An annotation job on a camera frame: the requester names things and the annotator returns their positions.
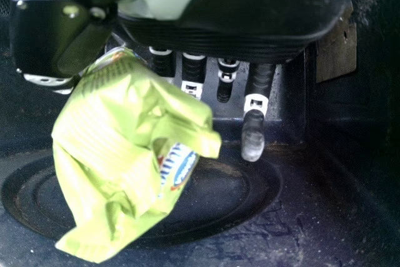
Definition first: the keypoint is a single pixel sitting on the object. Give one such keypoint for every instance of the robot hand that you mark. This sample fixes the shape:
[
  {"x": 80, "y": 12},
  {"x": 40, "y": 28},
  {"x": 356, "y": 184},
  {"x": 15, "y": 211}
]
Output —
[{"x": 237, "y": 13}]

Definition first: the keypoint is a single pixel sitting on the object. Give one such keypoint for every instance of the yellow-green biscuit packet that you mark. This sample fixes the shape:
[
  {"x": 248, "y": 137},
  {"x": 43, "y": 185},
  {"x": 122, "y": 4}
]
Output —
[{"x": 118, "y": 142}]

